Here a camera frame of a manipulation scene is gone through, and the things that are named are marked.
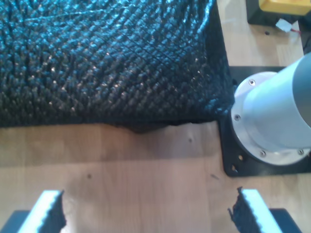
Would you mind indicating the black bubble mat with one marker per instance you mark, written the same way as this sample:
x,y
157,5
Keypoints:
x,y
97,60

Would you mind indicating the yellow black box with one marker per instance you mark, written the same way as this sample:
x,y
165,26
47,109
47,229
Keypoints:
x,y
279,4

